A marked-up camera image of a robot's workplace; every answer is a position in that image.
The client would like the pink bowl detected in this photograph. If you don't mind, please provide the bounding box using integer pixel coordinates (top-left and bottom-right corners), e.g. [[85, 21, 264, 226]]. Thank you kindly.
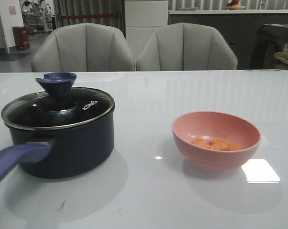
[[172, 111, 262, 171]]

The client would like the glass lid blue knob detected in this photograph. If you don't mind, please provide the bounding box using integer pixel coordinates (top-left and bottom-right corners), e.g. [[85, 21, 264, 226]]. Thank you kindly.
[[1, 72, 115, 131]]

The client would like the right grey upholstered chair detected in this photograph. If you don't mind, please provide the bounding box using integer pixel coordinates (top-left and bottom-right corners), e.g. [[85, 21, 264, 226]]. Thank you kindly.
[[137, 23, 238, 71]]

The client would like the grey upholstered chair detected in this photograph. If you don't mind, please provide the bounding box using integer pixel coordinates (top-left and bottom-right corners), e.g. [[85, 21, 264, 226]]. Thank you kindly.
[[31, 23, 136, 72], [137, 23, 238, 71]]

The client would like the dark blue saucepan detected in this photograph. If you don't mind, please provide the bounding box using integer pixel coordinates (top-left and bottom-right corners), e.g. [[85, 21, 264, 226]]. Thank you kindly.
[[0, 87, 116, 190]]

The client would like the left grey upholstered chair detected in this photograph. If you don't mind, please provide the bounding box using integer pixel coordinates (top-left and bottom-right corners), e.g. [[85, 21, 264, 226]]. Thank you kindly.
[[31, 23, 136, 72]]

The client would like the white cabinet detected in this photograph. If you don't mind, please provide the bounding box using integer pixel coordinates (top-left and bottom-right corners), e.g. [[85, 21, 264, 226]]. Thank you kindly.
[[125, 0, 168, 58]]

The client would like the red barrier tape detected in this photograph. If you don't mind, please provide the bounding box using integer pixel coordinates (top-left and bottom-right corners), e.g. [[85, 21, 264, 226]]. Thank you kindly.
[[61, 13, 119, 20]]

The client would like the grey counter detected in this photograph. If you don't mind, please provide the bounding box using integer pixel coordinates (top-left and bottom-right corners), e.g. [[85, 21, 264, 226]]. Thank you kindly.
[[169, 10, 288, 69]]

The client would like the fruit plate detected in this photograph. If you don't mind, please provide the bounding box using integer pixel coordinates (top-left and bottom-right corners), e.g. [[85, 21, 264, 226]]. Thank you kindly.
[[225, 0, 245, 10]]

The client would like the dark armchair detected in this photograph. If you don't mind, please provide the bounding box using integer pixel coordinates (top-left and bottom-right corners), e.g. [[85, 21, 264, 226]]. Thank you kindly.
[[249, 24, 288, 69]]

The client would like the red bin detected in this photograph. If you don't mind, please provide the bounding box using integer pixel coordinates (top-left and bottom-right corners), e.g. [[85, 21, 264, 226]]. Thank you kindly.
[[12, 26, 30, 50]]

